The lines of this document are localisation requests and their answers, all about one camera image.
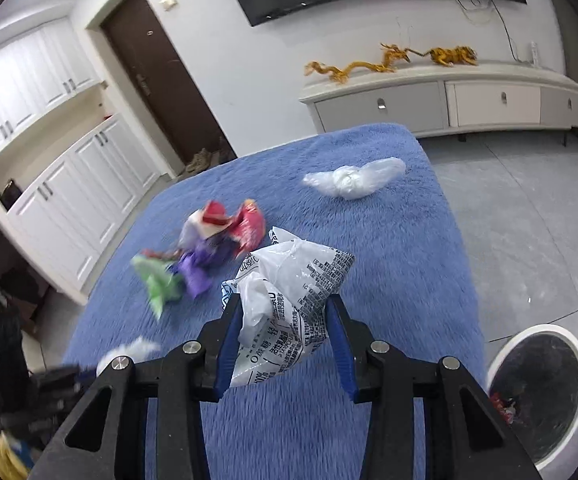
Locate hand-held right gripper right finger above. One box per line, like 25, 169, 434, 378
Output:
326, 294, 544, 480

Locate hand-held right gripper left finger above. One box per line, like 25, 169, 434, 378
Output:
29, 295, 245, 480

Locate purple snack wrapper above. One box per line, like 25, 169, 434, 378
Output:
176, 240, 240, 298

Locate white printed plastic wrapper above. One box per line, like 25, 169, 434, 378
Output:
220, 227, 356, 390

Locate white tissue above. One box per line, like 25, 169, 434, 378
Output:
96, 336, 162, 376

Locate green snack wrapper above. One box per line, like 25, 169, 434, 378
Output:
132, 252, 187, 318

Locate red snack wrapper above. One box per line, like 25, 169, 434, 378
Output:
179, 199, 267, 261

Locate clear knotted plastic bag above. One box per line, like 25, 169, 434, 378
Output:
303, 156, 406, 201

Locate grey round trash bin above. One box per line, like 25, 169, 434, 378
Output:
486, 324, 578, 468

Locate blue fluffy blanket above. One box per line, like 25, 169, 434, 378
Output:
62, 122, 487, 480

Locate pair of brown shoes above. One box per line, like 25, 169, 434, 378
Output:
176, 137, 235, 181

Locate white panelled cabinets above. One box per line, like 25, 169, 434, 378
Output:
0, 16, 162, 306

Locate white television cabinet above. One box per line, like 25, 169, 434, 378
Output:
299, 60, 578, 146

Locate dark brown door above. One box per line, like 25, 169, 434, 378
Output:
100, 0, 237, 176

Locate golden dragon figurine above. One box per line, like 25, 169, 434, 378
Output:
304, 42, 422, 82

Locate golden tiger figurine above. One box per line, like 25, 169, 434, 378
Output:
421, 46, 478, 67

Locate black television cable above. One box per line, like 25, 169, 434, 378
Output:
451, 0, 520, 63

